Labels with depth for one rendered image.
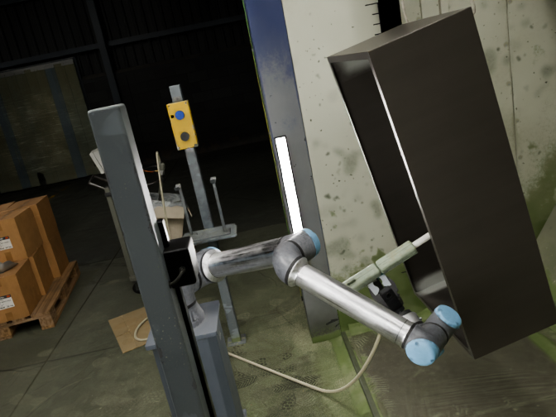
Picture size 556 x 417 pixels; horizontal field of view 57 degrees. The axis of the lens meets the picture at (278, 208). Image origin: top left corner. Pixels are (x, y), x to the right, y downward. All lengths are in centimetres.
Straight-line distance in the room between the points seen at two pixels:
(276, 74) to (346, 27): 43
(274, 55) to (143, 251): 200
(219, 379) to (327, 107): 147
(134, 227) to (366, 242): 225
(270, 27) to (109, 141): 199
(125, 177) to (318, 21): 206
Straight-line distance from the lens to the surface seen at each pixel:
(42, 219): 509
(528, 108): 317
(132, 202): 84
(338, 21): 279
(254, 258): 205
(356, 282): 191
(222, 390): 237
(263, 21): 274
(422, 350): 165
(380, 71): 168
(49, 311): 447
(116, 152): 83
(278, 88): 274
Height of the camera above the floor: 166
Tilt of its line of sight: 16 degrees down
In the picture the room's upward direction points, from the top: 11 degrees counter-clockwise
